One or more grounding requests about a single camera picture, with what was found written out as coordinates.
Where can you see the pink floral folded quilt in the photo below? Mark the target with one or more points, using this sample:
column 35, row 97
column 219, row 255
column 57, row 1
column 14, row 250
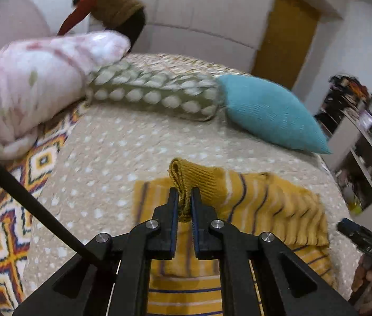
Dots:
column 34, row 85

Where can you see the teal knit cushion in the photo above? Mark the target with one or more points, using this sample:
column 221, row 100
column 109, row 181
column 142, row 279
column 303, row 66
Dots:
column 271, row 115

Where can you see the green white-dotted bolster pillow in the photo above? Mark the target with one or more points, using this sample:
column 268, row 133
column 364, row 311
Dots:
column 159, row 90

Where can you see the white wardrobe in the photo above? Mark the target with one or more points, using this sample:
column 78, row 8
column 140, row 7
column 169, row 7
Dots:
column 199, row 6

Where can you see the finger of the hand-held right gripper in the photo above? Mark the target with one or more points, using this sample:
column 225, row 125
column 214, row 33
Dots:
column 357, row 232

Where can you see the yellow striped knit sweater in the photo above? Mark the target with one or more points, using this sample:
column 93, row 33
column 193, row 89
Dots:
column 255, row 200

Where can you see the pink padded headboard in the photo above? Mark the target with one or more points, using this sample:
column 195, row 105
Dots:
column 11, row 23

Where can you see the yellow wooden door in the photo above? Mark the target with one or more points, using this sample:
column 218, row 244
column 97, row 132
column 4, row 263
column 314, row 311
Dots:
column 288, row 39

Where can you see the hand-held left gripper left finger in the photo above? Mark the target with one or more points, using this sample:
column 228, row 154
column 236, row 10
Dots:
column 173, row 219

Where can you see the cluttered shelf unit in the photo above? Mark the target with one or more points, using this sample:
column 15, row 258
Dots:
column 367, row 144

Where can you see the beige dotted bedspread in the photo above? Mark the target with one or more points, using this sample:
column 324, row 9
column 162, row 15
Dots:
column 113, row 158

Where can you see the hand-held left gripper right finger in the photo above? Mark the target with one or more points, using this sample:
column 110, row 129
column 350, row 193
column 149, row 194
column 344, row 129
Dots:
column 195, row 219

